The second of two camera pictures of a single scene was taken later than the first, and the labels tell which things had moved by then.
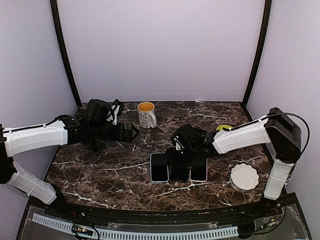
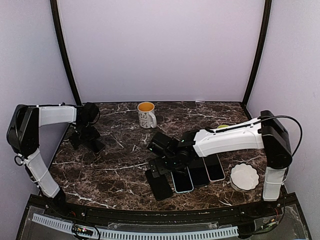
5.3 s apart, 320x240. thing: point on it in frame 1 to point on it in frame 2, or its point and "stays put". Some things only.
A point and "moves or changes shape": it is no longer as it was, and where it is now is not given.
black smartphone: x=198 y=172 to x=214 y=167
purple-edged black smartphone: x=178 y=173 to x=198 y=172
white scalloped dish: x=244 y=177 stays put
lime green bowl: x=220 y=127 stays put
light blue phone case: x=159 y=169 moves or changes shape
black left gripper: x=127 y=138 to x=75 y=141
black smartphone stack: x=159 y=168 moves or changes shape
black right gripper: x=171 y=159 stays put
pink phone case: x=198 y=172 to x=214 y=168
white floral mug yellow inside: x=147 y=116 stays put
